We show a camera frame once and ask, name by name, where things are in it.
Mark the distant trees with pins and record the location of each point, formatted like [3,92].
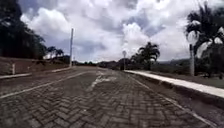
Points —
[100,64]

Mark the palm tree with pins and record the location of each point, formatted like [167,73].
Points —
[149,51]

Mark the white painted line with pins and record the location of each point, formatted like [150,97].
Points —
[173,104]
[40,85]

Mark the pale concrete kerb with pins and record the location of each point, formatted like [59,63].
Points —
[16,75]

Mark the short white post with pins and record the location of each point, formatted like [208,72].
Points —
[13,69]

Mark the pale concrete footpath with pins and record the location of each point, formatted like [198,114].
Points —
[186,85]

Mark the group of palm trees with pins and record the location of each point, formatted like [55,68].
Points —
[208,26]

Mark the grass verge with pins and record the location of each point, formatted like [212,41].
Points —
[206,80]

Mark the brown earth bank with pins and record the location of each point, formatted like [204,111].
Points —
[30,65]

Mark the grey brick paver road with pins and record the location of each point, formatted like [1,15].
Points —
[100,106]

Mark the street lamp with globe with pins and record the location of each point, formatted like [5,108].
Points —
[192,63]

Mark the tall pale pole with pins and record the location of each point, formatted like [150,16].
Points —
[71,46]

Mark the small street lamp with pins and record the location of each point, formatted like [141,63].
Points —
[124,53]

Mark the dark kerb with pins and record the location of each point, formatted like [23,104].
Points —
[200,96]

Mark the dark trees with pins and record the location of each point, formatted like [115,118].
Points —
[16,36]

